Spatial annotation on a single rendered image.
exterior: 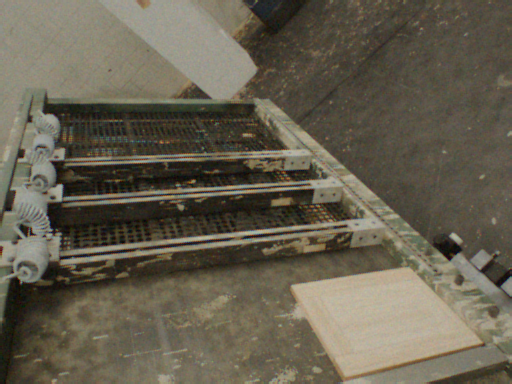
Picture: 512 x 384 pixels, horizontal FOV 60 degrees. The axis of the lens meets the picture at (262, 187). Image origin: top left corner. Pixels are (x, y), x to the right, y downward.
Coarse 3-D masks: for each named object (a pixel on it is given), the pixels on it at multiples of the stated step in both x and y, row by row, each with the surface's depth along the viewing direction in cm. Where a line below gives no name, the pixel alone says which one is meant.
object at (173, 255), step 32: (32, 224) 107; (320, 224) 144; (352, 224) 146; (64, 256) 116; (96, 256) 117; (128, 256) 118; (160, 256) 121; (192, 256) 125; (224, 256) 129; (256, 256) 134; (32, 288) 112
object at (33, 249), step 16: (32, 96) 164; (48, 128) 155; (16, 144) 127; (48, 144) 141; (16, 160) 120; (32, 176) 124; (48, 176) 125; (0, 192) 104; (32, 192) 113; (0, 208) 98; (0, 224) 95; (16, 224) 103; (32, 240) 97; (32, 256) 93; (48, 256) 98; (16, 272) 92; (32, 272) 97
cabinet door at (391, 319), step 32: (320, 288) 124; (352, 288) 126; (384, 288) 128; (416, 288) 129; (320, 320) 113; (352, 320) 115; (384, 320) 116; (416, 320) 117; (448, 320) 119; (352, 352) 105; (384, 352) 106; (416, 352) 107; (448, 352) 109
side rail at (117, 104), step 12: (60, 108) 221; (72, 108) 223; (84, 108) 225; (96, 108) 227; (108, 108) 229; (120, 108) 231; (132, 108) 234; (144, 108) 236; (156, 108) 238; (168, 108) 240; (180, 108) 243; (192, 108) 245; (204, 108) 247; (216, 108) 250; (228, 108) 252; (240, 108) 255; (252, 108) 258
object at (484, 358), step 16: (464, 352) 106; (480, 352) 107; (496, 352) 108; (400, 368) 100; (416, 368) 100; (432, 368) 101; (448, 368) 101; (464, 368) 102; (480, 368) 103; (496, 368) 106
